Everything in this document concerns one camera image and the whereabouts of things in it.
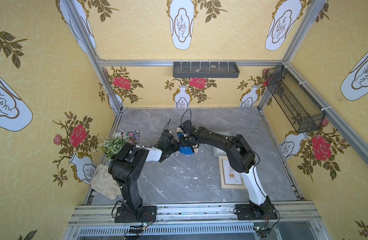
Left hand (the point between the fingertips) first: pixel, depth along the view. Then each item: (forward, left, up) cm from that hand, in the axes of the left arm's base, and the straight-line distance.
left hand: (180, 146), depth 100 cm
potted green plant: (-9, +37, +18) cm, 42 cm away
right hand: (0, -1, +2) cm, 2 cm away
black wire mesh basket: (+8, -69, +28) cm, 75 cm away
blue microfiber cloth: (-6, -4, +6) cm, 9 cm away
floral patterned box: (+8, +33, +1) cm, 34 cm away
